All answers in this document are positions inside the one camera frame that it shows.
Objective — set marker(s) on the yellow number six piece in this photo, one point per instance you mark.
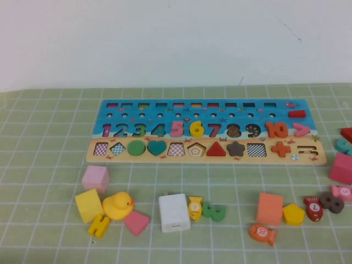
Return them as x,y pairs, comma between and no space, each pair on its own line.
197,130

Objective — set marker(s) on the pink number five piece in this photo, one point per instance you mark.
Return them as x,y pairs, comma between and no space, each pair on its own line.
176,124

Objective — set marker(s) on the blue sea themed puzzle board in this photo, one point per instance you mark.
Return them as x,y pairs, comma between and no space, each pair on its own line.
165,119

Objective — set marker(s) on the teal heart piece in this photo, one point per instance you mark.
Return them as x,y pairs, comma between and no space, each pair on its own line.
156,147

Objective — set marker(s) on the green circle piece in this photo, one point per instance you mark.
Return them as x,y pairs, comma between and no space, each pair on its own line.
136,148

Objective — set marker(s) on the red triangle piece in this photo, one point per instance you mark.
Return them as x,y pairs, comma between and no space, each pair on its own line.
216,151

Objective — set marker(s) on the brown star piece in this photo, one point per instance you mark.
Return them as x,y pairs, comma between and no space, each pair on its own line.
236,149

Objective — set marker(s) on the green number three piece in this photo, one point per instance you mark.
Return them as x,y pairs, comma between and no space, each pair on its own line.
215,216

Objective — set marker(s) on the orange number ten piece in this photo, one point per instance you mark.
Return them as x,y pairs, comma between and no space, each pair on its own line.
270,130

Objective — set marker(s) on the orange plus sign piece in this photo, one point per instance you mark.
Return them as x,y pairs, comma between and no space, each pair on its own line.
280,149

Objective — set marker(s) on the red minus sign piece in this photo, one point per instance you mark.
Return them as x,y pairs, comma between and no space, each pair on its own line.
297,114

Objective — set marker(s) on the yellow H-shaped piece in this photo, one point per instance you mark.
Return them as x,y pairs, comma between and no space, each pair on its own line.
98,226

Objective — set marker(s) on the pink greater-than sign piece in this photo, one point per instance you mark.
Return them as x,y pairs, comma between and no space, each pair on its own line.
304,129

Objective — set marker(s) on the brown number eight piece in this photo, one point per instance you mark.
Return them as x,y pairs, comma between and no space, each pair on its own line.
324,202

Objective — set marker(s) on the teal number piece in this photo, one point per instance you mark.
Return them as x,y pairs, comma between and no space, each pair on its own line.
341,144

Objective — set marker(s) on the red number piece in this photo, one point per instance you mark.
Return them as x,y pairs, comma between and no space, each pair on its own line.
346,132

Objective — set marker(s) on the yellow fish number nine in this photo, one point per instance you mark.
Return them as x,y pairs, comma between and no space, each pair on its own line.
194,208

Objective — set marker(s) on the white power adapter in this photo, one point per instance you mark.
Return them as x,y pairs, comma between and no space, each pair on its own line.
173,212

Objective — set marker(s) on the light pink square block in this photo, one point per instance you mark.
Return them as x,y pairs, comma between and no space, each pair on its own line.
95,178

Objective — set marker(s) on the yellow rubber duck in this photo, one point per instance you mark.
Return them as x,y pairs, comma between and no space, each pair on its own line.
116,208

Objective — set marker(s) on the pink trapezoid block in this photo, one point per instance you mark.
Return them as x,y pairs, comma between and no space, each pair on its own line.
136,224

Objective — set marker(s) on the yellow diamond block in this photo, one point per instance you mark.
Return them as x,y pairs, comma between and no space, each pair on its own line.
88,206

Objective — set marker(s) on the orange rectangle block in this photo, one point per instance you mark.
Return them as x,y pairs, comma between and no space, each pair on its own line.
269,209

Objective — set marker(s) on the orange fish number ten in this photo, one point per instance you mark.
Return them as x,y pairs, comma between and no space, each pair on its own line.
261,232

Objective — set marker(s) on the green grid table mat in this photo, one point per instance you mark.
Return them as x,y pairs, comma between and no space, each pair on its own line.
41,137

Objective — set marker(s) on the yellow pentagon block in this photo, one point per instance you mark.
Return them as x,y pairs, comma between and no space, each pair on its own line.
293,215

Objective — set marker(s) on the red fish number seven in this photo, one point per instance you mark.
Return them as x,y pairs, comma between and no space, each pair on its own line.
313,208

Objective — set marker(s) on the dark pink block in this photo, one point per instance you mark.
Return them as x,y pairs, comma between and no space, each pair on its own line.
341,170

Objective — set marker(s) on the pink fish number five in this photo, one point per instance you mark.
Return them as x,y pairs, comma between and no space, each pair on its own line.
337,191

